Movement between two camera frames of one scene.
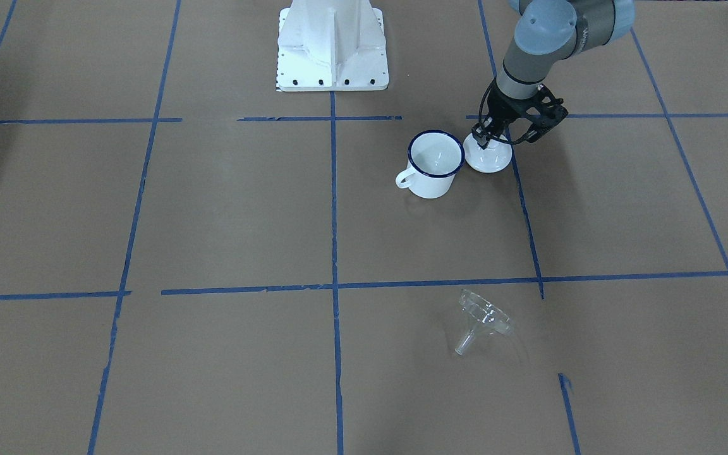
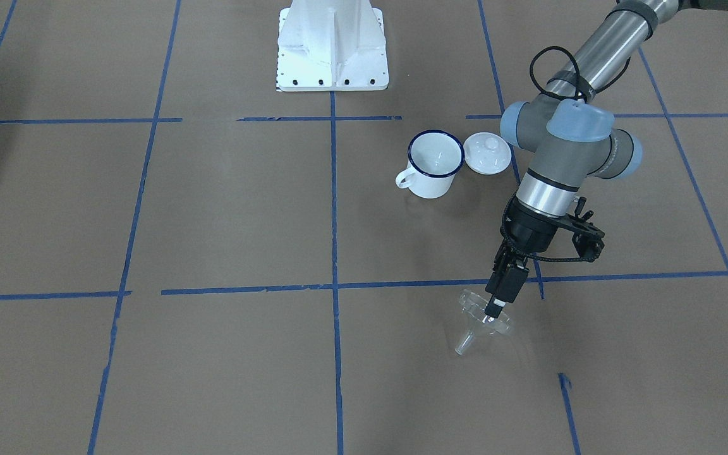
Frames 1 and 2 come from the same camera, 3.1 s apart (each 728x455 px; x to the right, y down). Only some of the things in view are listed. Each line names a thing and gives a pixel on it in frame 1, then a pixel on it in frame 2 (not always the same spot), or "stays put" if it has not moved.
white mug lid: x=494 y=157 stays put
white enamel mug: x=434 y=157 stays put
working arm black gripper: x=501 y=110 → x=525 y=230
